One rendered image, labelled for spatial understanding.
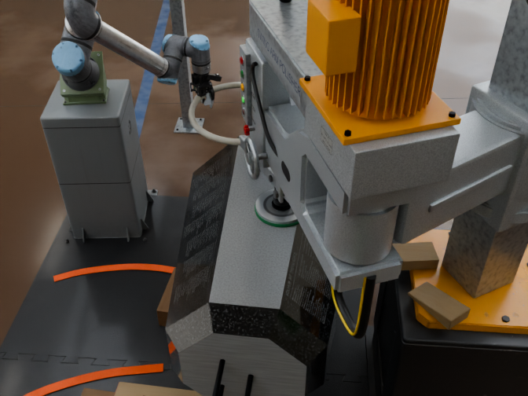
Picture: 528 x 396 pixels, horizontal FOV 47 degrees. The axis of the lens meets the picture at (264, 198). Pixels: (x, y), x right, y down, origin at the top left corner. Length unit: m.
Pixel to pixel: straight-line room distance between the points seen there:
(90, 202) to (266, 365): 1.70
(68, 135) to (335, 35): 2.25
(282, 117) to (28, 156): 2.86
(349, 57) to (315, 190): 0.64
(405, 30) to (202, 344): 1.34
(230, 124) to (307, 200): 2.81
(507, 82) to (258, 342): 1.14
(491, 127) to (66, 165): 2.27
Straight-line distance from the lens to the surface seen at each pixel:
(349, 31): 1.21
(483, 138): 1.80
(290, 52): 1.66
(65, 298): 3.42
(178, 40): 2.89
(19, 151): 4.62
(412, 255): 2.37
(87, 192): 3.48
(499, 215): 2.03
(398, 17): 1.22
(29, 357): 3.23
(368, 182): 1.33
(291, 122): 1.92
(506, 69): 1.91
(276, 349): 2.12
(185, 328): 2.20
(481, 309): 2.33
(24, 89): 5.40
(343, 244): 1.60
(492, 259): 2.23
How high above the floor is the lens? 2.47
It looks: 40 degrees down
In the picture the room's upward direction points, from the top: straight up
